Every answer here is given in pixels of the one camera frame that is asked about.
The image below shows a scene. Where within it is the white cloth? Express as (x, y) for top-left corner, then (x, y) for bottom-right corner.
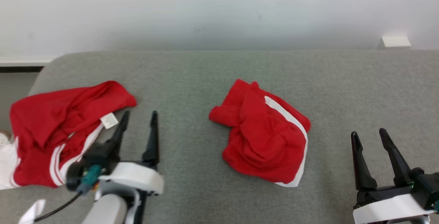
(0, 142), (22, 190)

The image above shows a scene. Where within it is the white paper tag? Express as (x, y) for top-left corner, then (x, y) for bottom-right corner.
(19, 199), (46, 224)

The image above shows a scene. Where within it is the red garment white striped band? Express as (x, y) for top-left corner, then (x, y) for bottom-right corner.
(10, 81), (138, 187)

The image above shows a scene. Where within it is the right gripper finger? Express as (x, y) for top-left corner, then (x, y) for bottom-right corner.
(351, 131), (378, 191)
(379, 128), (411, 186)

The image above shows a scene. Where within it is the white skirting board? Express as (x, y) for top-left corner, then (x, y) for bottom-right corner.
(0, 58), (56, 68)

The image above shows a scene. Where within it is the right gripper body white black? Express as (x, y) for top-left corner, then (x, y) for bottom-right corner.
(353, 183), (436, 224)

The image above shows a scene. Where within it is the red shorts white trim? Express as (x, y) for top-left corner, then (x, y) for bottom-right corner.
(209, 79), (312, 188)

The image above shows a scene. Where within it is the white wall box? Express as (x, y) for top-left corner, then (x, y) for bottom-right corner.
(381, 36), (411, 48)

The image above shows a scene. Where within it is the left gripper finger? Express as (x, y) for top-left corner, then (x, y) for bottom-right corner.
(103, 111), (130, 156)
(142, 111), (160, 164)

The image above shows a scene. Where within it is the black cable teal connector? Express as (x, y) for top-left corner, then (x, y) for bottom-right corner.
(34, 165), (102, 223)

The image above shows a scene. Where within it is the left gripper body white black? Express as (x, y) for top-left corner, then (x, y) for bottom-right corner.
(100, 161), (164, 195)

